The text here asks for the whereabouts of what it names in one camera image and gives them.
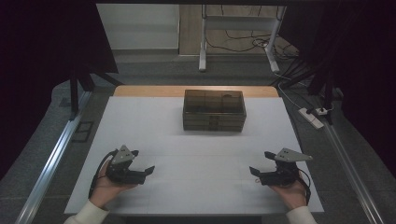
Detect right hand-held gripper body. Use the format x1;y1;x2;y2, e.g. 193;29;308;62
258;147;313;187

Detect person's left hand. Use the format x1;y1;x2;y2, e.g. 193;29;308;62
90;160;138;209

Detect black floor cables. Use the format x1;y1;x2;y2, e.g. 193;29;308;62
205;4;301;61

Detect dark floor plate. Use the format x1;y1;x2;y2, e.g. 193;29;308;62
71;120;94;144

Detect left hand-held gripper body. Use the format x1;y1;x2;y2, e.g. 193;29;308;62
106;145;148;185

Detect white power strip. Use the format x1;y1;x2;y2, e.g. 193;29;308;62
298;106;325;130

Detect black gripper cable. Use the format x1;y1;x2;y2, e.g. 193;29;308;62
297;167;313;205
88;148;120;200

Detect brown transparent drawer box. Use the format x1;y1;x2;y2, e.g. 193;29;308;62
182;89;248;133

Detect black curtain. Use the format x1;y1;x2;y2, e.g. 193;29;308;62
277;0;396;179
0;0;120;181

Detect white desk frame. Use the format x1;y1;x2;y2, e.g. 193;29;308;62
198;4;288;74

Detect white cabinet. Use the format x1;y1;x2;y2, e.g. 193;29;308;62
95;3;181;50

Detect white cable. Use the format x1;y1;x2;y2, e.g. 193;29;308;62
277;81;304;110

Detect aluminium rail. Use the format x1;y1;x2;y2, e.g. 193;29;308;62
323;123;386;224
15;90;93;224

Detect person's right hand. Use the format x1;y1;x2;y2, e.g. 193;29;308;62
270;173;309;211

